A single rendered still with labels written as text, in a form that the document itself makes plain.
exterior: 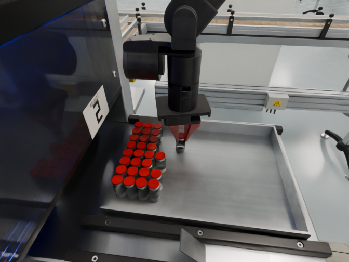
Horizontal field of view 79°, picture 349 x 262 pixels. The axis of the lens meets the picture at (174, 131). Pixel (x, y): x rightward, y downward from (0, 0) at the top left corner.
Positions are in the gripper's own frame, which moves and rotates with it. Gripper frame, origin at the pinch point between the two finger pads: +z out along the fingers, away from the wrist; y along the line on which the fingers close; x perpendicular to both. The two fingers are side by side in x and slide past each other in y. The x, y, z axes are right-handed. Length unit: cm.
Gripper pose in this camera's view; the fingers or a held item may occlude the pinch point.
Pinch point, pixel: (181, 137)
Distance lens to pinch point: 47.6
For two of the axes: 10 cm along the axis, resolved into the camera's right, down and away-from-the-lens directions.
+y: -9.9, 0.9, -1.0
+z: 0.0, 7.4, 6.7
